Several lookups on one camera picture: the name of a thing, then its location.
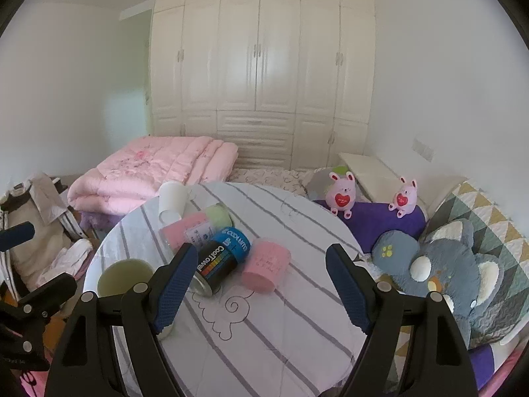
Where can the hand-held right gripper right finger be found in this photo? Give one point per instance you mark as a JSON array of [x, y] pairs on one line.
[[349, 293]]

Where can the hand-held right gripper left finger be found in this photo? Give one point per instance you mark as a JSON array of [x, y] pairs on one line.
[[175, 293]]

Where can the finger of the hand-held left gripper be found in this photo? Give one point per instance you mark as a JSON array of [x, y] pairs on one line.
[[29, 307], [17, 235]]

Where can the pale yellow cup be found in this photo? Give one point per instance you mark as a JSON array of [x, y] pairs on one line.
[[124, 277]]

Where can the white cup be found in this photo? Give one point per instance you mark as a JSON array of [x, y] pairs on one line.
[[171, 202]]

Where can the beige jacket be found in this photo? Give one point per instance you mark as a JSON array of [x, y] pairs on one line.
[[37, 219]]

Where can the blue and black can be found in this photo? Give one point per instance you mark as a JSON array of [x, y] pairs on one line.
[[221, 262]]

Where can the white cloth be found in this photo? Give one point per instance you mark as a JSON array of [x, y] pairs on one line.
[[68, 258]]

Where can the striped white tablecloth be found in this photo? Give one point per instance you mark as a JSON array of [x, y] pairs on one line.
[[285, 331]]

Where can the purple pillow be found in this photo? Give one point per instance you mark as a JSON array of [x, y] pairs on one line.
[[376, 223]]

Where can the large pink bunny plush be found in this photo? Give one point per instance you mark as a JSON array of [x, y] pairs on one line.
[[341, 196]]

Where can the grey koala plush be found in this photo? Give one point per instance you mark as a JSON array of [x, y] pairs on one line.
[[446, 269]]

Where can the small pink bunny plush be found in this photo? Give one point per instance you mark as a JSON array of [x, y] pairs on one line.
[[404, 198]]

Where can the grey pillow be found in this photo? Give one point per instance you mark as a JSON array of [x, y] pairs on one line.
[[318, 182]]

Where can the white pillow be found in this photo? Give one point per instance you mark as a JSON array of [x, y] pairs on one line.
[[374, 173]]

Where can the folded pink quilt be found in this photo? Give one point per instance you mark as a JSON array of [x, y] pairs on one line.
[[157, 169]]

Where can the floral bed sheet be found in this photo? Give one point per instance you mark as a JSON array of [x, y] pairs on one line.
[[272, 177]]

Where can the purple bed sheet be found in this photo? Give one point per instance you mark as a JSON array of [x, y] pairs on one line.
[[492, 364]]

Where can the patchwork triangle quilt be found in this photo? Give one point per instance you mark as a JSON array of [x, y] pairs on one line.
[[496, 215]]

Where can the cream wardrobe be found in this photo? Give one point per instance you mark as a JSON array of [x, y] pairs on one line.
[[264, 62]]

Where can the white wall socket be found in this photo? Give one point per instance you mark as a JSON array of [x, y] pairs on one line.
[[423, 149]]

